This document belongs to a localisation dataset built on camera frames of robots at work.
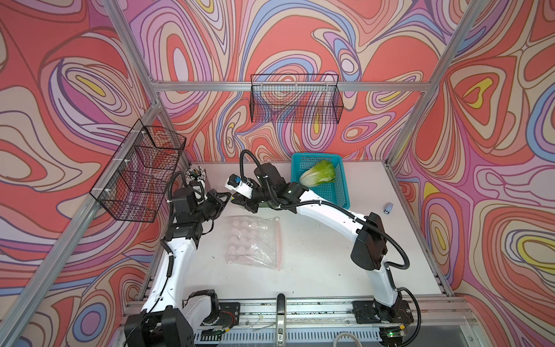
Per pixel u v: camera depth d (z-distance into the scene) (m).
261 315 0.75
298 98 0.96
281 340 0.66
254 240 0.86
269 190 0.60
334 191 1.07
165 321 0.38
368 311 0.74
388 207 0.99
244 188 0.66
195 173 0.94
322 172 1.04
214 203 0.68
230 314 0.73
